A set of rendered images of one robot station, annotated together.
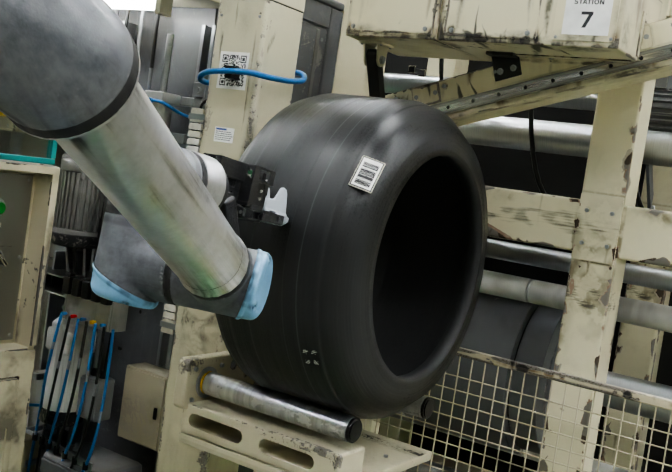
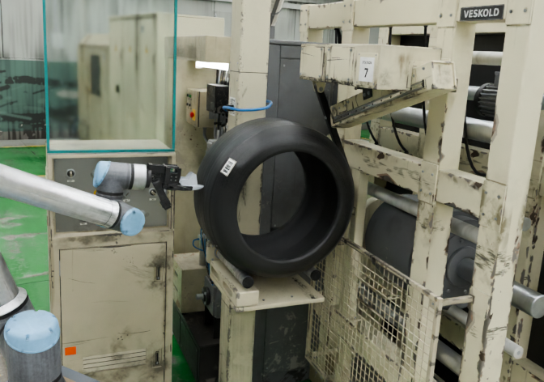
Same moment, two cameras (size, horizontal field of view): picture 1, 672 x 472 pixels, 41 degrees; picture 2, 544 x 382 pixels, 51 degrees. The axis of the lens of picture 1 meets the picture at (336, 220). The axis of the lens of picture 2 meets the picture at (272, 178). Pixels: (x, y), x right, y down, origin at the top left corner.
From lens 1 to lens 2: 133 cm
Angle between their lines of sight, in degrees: 36
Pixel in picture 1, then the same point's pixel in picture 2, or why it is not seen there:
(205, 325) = not seen: hidden behind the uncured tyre
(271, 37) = (244, 89)
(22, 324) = (169, 219)
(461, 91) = (353, 105)
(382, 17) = (308, 70)
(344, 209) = (218, 183)
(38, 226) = not seen: hidden behind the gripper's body
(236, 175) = (159, 171)
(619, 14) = (376, 70)
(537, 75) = (377, 97)
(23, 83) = not seen: outside the picture
